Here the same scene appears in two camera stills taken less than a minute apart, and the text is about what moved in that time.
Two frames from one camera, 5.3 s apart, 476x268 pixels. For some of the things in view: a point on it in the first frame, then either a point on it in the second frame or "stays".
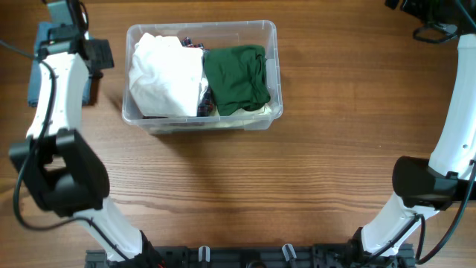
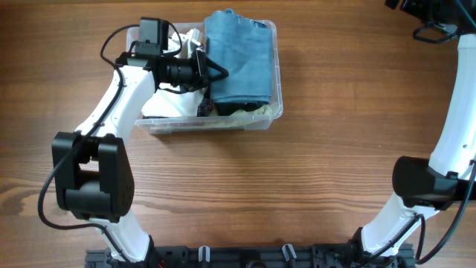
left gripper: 106,58 to 204,78
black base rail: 267,256 stays
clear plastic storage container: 198,77 stays
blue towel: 57,14 to 243,48
